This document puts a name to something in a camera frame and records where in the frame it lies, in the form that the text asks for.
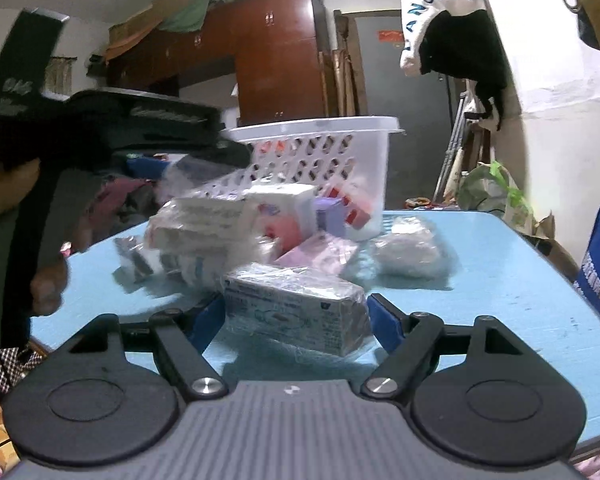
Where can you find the dark red clothing pile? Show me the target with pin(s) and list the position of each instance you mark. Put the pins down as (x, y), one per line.
(125, 205)

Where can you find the grey door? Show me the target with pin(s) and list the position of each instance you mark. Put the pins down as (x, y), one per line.
(380, 90)

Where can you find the white plastic basket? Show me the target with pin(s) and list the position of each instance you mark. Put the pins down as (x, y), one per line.
(350, 160)

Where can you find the red door sticker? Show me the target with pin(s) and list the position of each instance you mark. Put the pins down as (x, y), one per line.
(391, 36)

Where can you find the clear bag of white items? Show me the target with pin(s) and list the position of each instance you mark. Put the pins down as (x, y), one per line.
(410, 250)

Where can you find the purple box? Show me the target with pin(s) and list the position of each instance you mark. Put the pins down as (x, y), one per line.
(330, 217)

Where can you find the patterned curtain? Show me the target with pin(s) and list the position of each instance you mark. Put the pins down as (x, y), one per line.
(60, 76)

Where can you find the person's left forearm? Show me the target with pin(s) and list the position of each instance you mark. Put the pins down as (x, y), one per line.
(65, 210)

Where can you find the wooden planks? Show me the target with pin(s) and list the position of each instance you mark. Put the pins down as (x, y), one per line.
(342, 70)

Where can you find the green cloth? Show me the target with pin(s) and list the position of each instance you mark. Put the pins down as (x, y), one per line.
(192, 12)

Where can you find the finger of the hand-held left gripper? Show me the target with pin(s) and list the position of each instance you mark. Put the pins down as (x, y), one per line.
(215, 150)

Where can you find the brown wooden wardrobe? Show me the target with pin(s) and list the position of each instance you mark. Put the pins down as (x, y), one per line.
(275, 60)

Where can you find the pink packet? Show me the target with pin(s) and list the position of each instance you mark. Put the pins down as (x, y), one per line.
(320, 255)

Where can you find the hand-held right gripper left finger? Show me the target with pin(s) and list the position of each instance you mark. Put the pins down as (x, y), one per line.
(206, 319)

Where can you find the black hanging garment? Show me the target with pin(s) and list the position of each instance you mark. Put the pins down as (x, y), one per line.
(465, 50)

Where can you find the plastic-wrapped bundle of white boxes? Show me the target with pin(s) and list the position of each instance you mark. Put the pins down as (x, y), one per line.
(215, 225)

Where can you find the checkered cloth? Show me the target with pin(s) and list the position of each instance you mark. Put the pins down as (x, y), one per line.
(5, 370)

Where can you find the cardboard box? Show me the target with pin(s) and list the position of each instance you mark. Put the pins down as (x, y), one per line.
(555, 250)

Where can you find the plastic-wrapped white medicine box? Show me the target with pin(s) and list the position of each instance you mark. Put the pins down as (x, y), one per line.
(300, 305)

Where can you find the bundle of leaning poles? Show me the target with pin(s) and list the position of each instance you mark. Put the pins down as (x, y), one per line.
(455, 150)

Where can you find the person's left hand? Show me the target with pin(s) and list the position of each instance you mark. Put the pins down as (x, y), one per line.
(50, 285)

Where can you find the blue box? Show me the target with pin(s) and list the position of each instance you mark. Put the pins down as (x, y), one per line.
(145, 166)

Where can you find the small clear plastic packet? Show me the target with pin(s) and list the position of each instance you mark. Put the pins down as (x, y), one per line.
(132, 262)

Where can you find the green and white plastic bag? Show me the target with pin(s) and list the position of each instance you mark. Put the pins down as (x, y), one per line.
(490, 195)

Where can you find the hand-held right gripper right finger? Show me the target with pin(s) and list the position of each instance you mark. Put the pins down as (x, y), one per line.
(386, 324)

